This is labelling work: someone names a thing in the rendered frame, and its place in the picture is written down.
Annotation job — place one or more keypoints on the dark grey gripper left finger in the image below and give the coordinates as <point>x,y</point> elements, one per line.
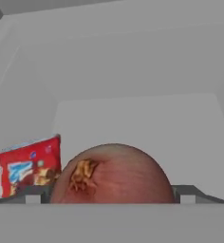
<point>33,191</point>

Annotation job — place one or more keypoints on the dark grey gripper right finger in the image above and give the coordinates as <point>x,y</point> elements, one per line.
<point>193,192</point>

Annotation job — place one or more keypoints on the red-brown onion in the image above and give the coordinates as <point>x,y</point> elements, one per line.
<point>123,177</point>

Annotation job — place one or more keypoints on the red snack bar packet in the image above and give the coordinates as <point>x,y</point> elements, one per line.
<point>28,167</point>

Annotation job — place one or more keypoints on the grey shelf board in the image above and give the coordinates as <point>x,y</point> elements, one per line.
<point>117,57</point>

